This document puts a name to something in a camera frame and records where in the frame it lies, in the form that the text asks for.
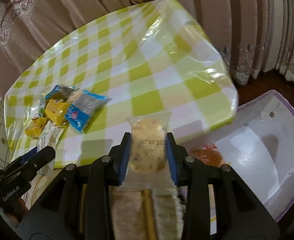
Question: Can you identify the yellow long bread packet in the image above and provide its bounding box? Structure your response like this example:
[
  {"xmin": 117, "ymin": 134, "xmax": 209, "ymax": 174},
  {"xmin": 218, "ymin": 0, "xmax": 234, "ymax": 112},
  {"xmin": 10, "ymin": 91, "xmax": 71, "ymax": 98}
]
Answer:
[{"xmin": 25, "ymin": 117, "xmax": 48, "ymax": 139}]

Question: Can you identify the white macadamia nut packet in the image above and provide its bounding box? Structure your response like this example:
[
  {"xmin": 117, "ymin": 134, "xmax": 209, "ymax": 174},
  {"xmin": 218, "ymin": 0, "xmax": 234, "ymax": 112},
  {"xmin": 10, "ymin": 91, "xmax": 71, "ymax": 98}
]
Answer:
[{"xmin": 37, "ymin": 121, "xmax": 64, "ymax": 152}]

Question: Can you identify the clear round cookie packet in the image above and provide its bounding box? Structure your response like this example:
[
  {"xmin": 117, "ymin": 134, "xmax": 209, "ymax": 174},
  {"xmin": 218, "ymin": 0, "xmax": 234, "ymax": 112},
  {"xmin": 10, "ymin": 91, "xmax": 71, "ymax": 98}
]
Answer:
[{"xmin": 121, "ymin": 111, "xmax": 173, "ymax": 191}]

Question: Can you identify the yellow white wafer packet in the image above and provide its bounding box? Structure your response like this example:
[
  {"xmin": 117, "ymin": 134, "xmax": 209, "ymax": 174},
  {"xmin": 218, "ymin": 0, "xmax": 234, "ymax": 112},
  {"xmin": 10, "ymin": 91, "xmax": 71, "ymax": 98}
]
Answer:
[{"xmin": 44, "ymin": 99, "xmax": 70, "ymax": 126}]

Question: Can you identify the blue sunflower seed packet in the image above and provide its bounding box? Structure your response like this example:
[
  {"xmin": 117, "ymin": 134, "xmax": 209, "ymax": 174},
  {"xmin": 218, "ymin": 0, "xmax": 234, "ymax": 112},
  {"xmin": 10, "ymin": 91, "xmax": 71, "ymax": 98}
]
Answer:
[{"xmin": 65, "ymin": 89, "xmax": 111, "ymax": 133}]

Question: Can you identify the orange pastry packet in box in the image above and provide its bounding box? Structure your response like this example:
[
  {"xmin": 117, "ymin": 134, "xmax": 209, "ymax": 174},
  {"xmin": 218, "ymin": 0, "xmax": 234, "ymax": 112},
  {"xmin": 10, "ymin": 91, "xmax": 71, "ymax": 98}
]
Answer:
[{"xmin": 190, "ymin": 144, "xmax": 227, "ymax": 167}]

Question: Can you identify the striped sofa cushion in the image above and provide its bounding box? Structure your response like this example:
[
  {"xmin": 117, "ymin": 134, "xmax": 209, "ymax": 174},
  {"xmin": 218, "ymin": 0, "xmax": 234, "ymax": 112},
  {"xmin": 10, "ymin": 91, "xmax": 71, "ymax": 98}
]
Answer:
[{"xmin": 22, "ymin": 172, "xmax": 217, "ymax": 240}]

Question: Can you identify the white storage box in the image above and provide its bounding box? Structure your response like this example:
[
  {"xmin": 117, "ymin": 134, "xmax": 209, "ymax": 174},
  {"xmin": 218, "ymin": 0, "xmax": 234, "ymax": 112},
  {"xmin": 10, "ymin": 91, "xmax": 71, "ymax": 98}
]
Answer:
[{"xmin": 183, "ymin": 90, "xmax": 294, "ymax": 220}]

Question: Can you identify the green white checkered tablecloth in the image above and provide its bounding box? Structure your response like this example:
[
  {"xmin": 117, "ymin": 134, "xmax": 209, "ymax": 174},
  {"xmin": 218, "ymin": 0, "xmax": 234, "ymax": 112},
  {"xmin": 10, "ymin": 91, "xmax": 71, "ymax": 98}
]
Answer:
[{"xmin": 4, "ymin": 0, "xmax": 238, "ymax": 168}]

